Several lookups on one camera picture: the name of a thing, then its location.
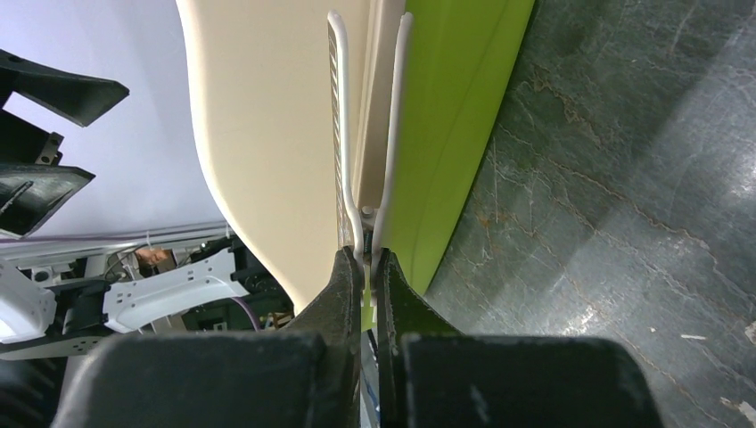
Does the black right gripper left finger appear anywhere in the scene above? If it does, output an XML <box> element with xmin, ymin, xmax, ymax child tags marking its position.
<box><xmin>53</xmin><ymin>249</ymin><xmax>362</xmax><ymax>427</ymax></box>

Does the white wire rack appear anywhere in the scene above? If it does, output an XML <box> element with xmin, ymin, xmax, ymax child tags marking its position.
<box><xmin>326</xmin><ymin>9</ymin><xmax>415</xmax><ymax>309</ymax></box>

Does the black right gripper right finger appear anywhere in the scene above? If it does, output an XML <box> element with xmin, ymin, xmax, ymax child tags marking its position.
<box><xmin>376</xmin><ymin>250</ymin><xmax>662</xmax><ymax>427</ymax></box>

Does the cream green litter box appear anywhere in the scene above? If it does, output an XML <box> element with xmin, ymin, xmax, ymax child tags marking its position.
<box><xmin>177</xmin><ymin>1</ymin><xmax>534</xmax><ymax>313</ymax></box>

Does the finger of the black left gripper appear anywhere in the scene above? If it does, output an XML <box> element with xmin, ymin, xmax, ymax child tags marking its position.
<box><xmin>1</xmin><ymin>50</ymin><xmax>130</xmax><ymax>128</ymax></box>
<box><xmin>1</xmin><ymin>164</ymin><xmax>95</xmax><ymax>239</ymax></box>

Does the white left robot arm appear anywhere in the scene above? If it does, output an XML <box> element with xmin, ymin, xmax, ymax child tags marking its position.
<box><xmin>1</xmin><ymin>52</ymin><xmax>271</xmax><ymax>361</ymax></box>

